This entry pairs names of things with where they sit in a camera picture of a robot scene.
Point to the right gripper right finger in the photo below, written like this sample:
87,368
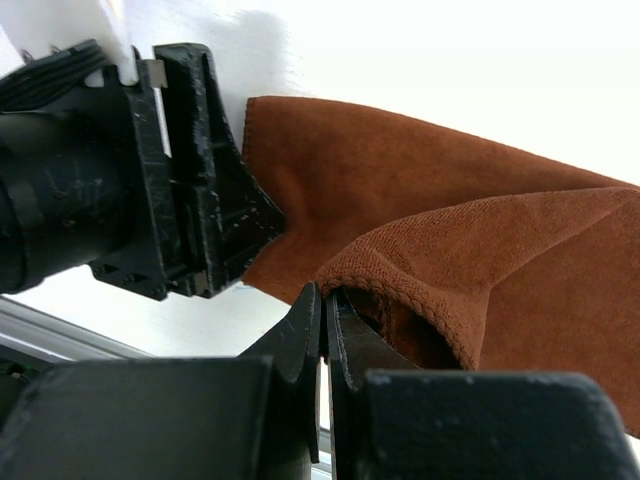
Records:
393,420

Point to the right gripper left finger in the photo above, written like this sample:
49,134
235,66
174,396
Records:
253,416

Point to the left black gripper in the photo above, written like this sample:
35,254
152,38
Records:
85,180

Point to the brown towel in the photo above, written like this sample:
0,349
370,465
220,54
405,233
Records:
459,252

